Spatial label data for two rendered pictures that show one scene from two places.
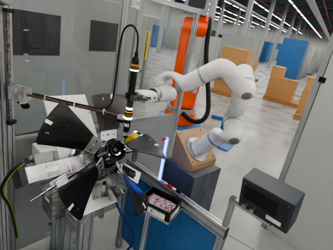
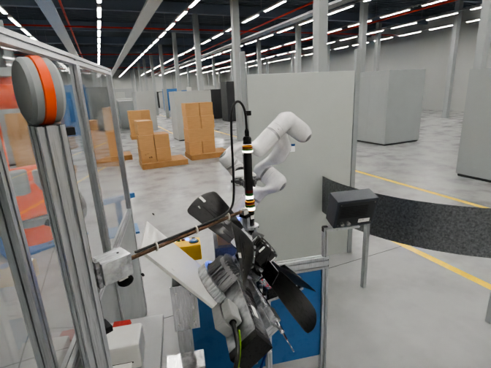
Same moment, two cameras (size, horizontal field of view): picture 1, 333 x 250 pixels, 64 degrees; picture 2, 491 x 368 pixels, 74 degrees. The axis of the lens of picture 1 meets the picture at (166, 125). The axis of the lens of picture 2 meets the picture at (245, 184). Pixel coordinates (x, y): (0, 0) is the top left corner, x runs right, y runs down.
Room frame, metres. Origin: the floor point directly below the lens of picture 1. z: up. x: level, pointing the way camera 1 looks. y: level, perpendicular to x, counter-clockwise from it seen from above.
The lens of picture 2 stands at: (0.51, 1.27, 1.86)
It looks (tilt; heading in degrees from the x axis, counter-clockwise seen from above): 16 degrees down; 308
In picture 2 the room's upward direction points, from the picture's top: 3 degrees counter-clockwise
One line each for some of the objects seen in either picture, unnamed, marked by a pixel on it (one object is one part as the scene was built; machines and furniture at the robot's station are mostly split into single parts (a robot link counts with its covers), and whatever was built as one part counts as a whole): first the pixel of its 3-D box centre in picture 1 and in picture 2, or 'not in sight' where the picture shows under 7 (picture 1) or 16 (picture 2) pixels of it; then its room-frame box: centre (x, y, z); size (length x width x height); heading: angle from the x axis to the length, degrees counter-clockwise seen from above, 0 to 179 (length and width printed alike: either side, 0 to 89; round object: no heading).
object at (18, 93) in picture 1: (19, 93); (111, 266); (1.38, 0.83, 1.37); 0.10 x 0.07 x 0.08; 84
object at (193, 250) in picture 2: (136, 142); (186, 250); (1.78, 0.19, 1.02); 0.16 x 0.10 x 0.11; 49
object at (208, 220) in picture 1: (169, 192); (256, 271); (1.52, -0.11, 0.82); 0.90 x 0.04 x 0.08; 49
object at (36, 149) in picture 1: (43, 154); (119, 350); (1.55, 0.77, 0.91); 0.17 x 0.16 x 0.11; 49
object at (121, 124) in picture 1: (125, 124); (248, 217); (1.32, 0.22, 1.32); 0.09 x 0.07 x 0.10; 84
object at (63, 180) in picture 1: (61, 181); (272, 315); (1.06, 0.44, 1.08); 0.07 x 0.04 x 0.06; 150
